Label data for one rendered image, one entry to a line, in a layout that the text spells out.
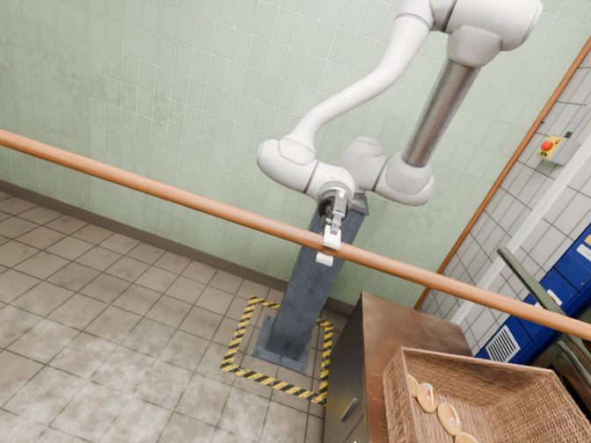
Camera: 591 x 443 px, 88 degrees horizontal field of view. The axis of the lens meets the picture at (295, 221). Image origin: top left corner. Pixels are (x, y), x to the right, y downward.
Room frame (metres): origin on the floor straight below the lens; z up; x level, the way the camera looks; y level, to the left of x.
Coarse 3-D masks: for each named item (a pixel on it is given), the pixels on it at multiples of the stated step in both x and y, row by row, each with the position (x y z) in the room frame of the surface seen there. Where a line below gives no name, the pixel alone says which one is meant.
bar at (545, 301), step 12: (504, 252) 0.83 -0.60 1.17; (516, 264) 0.77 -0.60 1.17; (516, 276) 0.74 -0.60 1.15; (528, 276) 0.71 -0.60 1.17; (528, 288) 0.68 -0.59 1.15; (540, 288) 0.66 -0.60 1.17; (540, 300) 0.63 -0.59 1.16; (552, 300) 0.62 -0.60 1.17; (564, 312) 0.58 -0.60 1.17; (576, 348) 0.50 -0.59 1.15; (588, 348) 0.49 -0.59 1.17; (588, 360) 0.47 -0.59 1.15
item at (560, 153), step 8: (552, 136) 1.46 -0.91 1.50; (560, 136) 1.42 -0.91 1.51; (552, 144) 1.43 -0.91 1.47; (560, 144) 1.39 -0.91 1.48; (568, 144) 1.39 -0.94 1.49; (576, 144) 1.39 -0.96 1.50; (544, 152) 1.44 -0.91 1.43; (552, 152) 1.40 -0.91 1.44; (560, 152) 1.39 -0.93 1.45; (568, 152) 1.39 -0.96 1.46; (552, 160) 1.39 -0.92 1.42; (560, 160) 1.39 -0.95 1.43; (568, 160) 1.39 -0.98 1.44
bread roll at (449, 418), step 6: (438, 408) 0.72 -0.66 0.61; (444, 408) 0.71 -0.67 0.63; (450, 408) 0.71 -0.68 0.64; (438, 414) 0.70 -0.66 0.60; (444, 414) 0.69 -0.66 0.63; (450, 414) 0.69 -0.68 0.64; (456, 414) 0.69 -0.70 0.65; (444, 420) 0.68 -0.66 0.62; (450, 420) 0.67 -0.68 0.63; (456, 420) 0.67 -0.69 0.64; (444, 426) 0.66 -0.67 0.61; (450, 426) 0.66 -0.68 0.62; (456, 426) 0.66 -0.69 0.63; (450, 432) 0.65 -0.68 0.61; (456, 432) 0.65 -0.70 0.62
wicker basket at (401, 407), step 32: (416, 352) 0.80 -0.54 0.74; (384, 384) 0.75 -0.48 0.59; (448, 384) 0.80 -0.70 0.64; (480, 384) 0.80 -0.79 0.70; (512, 384) 0.80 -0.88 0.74; (544, 384) 0.77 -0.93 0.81; (416, 416) 0.68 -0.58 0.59; (480, 416) 0.77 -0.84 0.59; (512, 416) 0.74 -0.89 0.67; (544, 416) 0.69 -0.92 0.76; (576, 416) 0.65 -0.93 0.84
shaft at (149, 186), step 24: (0, 144) 0.50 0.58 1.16; (24, 144) 0.50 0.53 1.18; (72, 168) 0.50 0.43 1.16; (96, 168) 0.50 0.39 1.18; (144, 192) 0.50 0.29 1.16; (168, 192) 0.50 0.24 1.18; (192, 192) 0.51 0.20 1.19; (216, 216) 0.50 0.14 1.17; (240, 216) 0.50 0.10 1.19; (264, 216) 0.51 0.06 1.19; (288, 240) 0.50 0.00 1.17; (312, 240) 0.50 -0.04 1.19; (360, 264) 0.50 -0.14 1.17; (384, 264) 0.50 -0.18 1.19; (432, 288) 0.50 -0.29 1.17; (456, 288) 0.49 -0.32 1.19; (480, 288) 0.51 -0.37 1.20; (504, 312) 0.50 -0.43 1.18; (528, 312) 0.49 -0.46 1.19; (552, 312) 0.51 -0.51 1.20; (576, 336) 0.49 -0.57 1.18
